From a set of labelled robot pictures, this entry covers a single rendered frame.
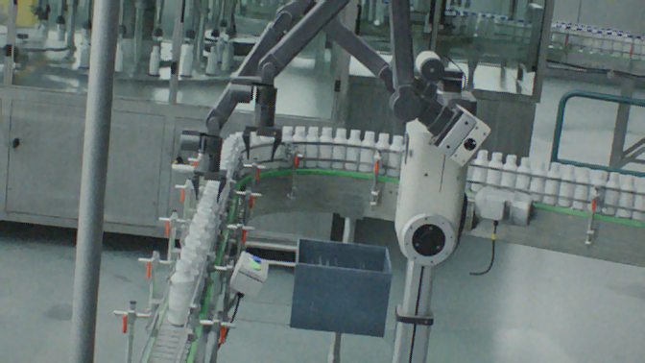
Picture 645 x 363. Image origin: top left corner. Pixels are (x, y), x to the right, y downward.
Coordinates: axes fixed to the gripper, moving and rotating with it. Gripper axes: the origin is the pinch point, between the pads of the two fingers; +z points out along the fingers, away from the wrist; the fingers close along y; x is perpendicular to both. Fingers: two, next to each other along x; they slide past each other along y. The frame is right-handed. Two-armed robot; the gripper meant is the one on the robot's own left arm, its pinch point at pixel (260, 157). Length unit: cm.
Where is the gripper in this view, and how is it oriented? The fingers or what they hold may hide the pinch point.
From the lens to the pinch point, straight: 341.9
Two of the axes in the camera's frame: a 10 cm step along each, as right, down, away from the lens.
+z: -1.1, 9.7, 2.2
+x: 0.0, -2.2, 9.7
